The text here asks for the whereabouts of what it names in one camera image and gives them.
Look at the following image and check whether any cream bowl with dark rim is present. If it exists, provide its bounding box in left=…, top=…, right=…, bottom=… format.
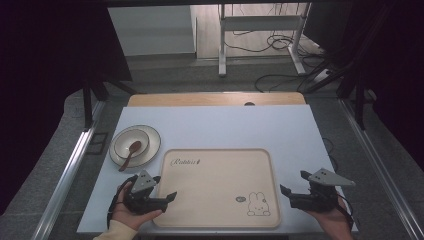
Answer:
left=113, top=128, right=151, bottom=160

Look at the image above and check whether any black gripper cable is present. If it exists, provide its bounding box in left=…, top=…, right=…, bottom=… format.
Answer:
left=106, top=175, right=138, bottom=230
left=335, top=192, right=355, bottom=232

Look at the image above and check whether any white panel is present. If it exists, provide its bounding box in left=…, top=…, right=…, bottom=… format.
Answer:
left=107, top=5, right=197, bottom=57

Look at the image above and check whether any black floor cable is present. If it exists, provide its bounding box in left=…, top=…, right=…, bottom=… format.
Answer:
left=254, top=54, right=329, bottom=93
left=223, top=31, right=303, bottom=54

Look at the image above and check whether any white metal desk frame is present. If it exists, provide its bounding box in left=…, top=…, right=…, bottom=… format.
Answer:
left=217, top=3, right=312, bottom=78

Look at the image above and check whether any thin black cable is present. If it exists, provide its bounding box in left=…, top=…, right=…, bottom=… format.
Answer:
left=322, top=136, right=340, bottom=173

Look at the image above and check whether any black metal stand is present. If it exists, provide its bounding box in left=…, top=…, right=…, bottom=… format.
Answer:
left=81, top=75, right=138, bottom=132
left=302, top=58, right=378, bottom=132

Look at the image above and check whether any black floor bracket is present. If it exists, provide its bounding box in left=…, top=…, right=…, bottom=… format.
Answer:
left=85, top=131, right=110, bottom=156

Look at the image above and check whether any person's right hand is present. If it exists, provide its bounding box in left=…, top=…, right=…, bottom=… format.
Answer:
left=305, top=197, right=355, bottom=240

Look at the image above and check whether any white table cover sheet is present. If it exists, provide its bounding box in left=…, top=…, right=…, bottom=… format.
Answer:
left=76, top=104, right=360, bottom=235

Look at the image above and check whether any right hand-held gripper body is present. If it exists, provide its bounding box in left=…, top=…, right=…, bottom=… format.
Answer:
left=301, top=167, right=356, bottom=214

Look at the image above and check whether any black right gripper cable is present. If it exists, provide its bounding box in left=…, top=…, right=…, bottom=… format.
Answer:
left=335, top=192, right=355, bottom=232

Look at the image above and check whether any white power strip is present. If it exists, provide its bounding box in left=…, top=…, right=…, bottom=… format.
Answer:
left=311, top=68, right=335, bottom=85

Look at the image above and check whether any person's left hand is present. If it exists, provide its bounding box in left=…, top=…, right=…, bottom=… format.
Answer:
left=111, top=181, right=164, bottom=231

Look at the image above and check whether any cream plate with dark rim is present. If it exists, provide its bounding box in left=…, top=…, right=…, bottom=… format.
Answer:
left=108, top=124, right=162, bottom=169

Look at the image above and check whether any brown wooden spoon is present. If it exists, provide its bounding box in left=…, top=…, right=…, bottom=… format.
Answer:
left=118, top=140, right=143, bottom=173

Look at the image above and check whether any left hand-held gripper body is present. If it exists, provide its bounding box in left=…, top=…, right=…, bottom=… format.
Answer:
left=123, top=170, right=158, bottom=215

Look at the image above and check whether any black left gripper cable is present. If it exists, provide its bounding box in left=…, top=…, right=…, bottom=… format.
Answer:
left=106, top=175, right=138, bottom=230

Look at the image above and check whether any beige tray with rabbit print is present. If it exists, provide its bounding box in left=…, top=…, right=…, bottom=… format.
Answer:
left=153, top=148, right=281, bottom=230

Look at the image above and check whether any aluminium frame rail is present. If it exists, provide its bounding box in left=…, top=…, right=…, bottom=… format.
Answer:
left=337, top=98, right=424, bottom=240
left=31, top=99, right=107, bottom=240

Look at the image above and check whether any dark curtain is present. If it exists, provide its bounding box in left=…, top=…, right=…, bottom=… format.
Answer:
left=302, top=0, right=424, bottom=172
left=0, top=0, right=133, bottom=216

